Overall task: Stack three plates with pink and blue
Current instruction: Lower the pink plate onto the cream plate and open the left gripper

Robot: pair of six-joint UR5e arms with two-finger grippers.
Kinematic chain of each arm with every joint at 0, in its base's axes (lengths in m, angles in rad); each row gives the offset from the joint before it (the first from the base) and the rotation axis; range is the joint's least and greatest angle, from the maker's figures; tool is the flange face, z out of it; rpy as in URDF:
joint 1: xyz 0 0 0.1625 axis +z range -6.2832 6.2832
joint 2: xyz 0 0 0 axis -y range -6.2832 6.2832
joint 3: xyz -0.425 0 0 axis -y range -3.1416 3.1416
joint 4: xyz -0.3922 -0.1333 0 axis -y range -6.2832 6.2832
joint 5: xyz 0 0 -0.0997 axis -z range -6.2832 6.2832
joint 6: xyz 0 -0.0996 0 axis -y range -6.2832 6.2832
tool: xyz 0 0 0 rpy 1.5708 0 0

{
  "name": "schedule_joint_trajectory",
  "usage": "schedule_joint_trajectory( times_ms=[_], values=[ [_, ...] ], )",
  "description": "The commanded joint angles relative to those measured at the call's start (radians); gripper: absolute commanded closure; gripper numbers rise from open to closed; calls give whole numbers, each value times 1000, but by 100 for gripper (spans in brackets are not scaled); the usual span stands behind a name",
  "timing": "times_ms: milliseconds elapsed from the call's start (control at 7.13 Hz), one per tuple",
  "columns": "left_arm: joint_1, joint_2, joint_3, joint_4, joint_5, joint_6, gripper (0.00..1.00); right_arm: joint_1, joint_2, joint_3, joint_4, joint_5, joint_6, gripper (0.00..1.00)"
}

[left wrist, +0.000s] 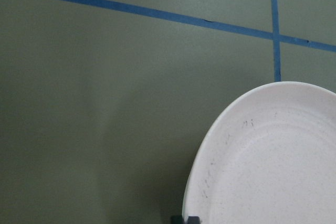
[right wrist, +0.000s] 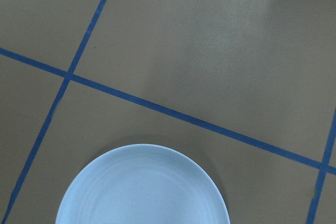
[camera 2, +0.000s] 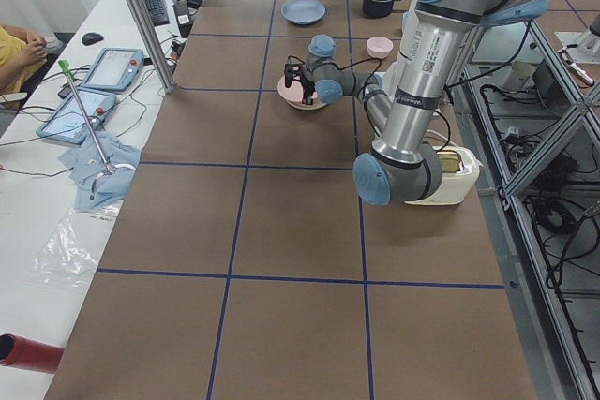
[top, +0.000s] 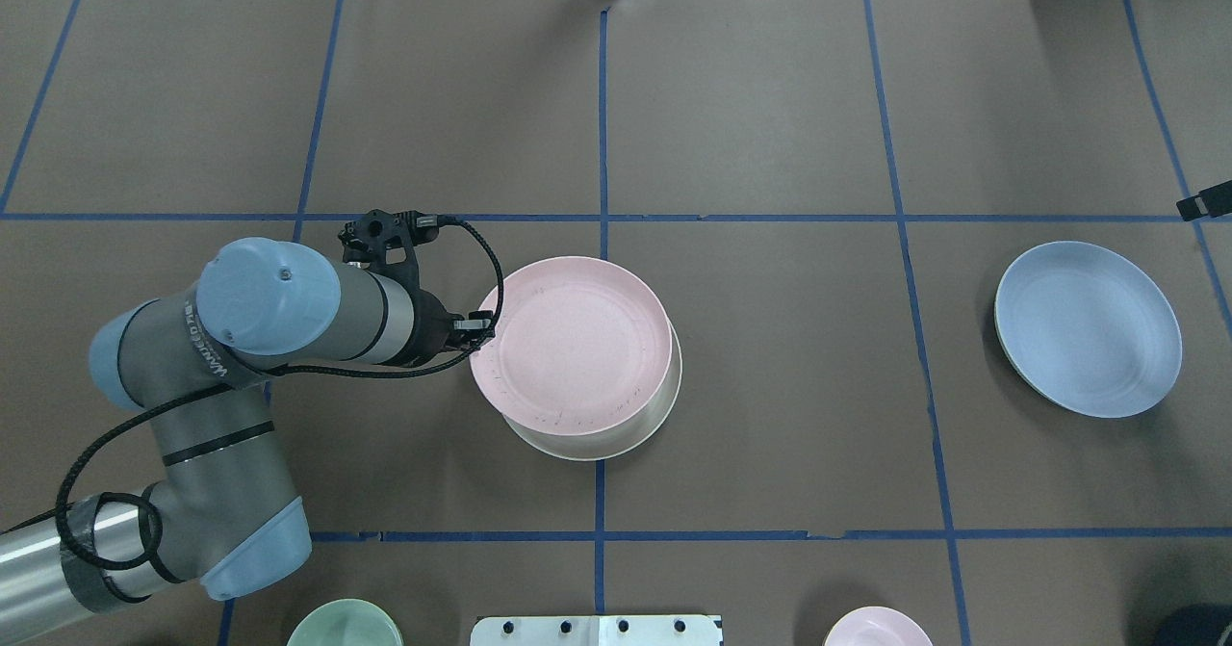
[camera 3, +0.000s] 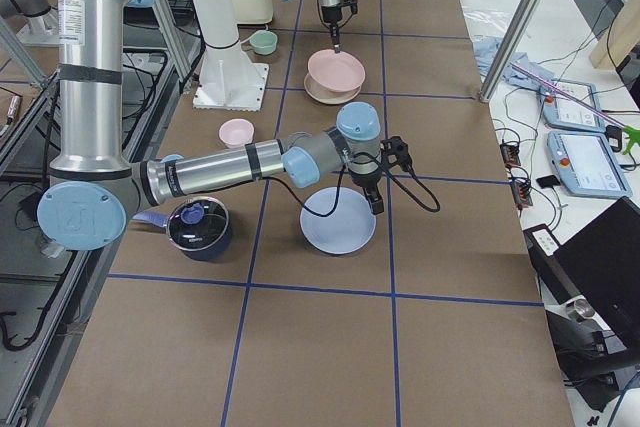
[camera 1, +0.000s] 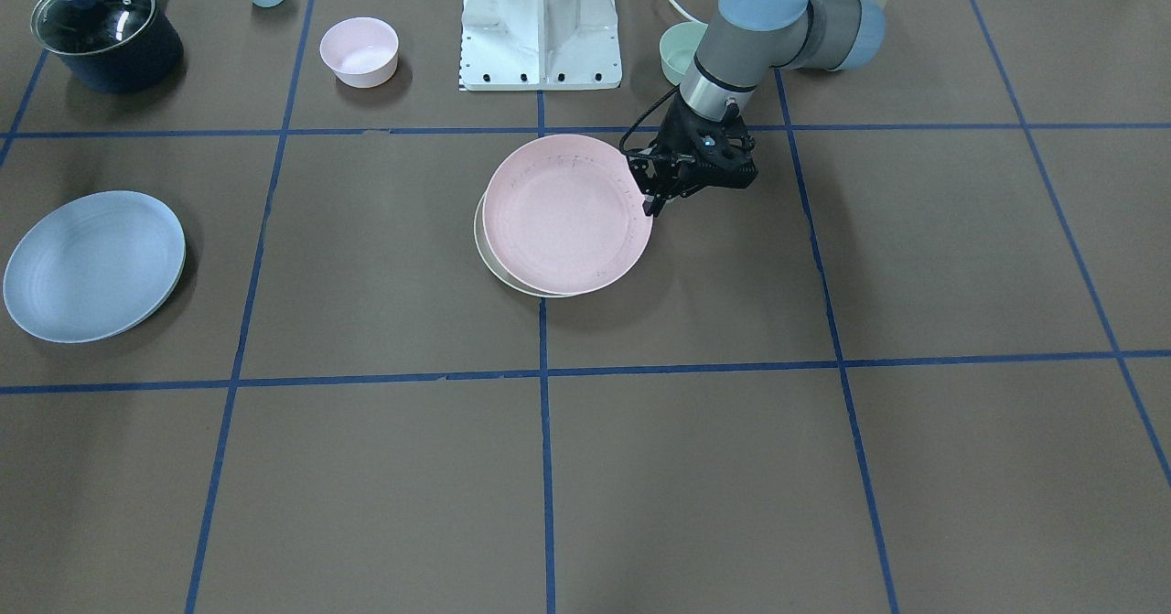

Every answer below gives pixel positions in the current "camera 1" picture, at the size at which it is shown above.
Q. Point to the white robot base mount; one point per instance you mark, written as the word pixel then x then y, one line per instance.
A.
pixel 539 46

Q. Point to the blue plate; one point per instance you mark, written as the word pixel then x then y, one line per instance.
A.
pixel 95 267

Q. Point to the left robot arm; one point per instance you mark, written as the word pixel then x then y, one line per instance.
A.
pixel 747 38

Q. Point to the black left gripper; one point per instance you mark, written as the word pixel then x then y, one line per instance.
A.
pixel 675 123

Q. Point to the cream white plate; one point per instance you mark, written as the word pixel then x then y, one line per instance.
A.
pixel 491 261

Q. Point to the pink plate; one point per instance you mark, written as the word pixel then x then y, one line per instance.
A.
pixel 563 215

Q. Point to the pink bowl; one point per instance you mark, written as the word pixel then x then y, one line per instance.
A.
pixel 363 52

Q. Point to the dark blue pot with lid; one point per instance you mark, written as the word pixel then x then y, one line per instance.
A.
pixel 111 46

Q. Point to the green bowl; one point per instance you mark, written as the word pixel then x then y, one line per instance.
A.
pixel 677 48

